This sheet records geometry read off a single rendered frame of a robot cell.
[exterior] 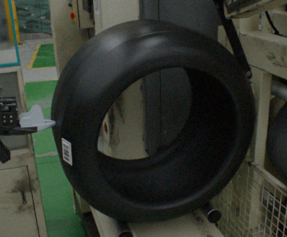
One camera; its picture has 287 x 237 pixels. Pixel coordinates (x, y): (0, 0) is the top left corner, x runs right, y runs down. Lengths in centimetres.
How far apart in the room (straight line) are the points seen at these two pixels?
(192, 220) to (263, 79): 58
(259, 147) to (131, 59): 83
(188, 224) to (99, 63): 66
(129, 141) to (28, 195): 59
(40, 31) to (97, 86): 915
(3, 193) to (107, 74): 99
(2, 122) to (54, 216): 188
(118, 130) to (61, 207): 162
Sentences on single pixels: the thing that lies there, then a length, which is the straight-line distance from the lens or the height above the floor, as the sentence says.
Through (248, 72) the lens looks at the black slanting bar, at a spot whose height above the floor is 124.
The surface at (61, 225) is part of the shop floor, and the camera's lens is 274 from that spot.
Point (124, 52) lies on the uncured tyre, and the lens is 93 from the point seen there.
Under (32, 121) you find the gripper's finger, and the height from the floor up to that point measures 126.
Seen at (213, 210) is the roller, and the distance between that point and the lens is 121.
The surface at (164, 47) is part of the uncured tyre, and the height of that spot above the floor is 143.
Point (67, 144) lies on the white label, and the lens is 96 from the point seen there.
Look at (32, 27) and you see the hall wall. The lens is 1005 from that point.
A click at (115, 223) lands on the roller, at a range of 116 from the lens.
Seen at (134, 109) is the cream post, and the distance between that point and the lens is 136.
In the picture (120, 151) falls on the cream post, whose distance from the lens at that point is 140.
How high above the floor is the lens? 162
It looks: 21 degrees down
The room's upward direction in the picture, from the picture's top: 2 degrees counter-clockwise
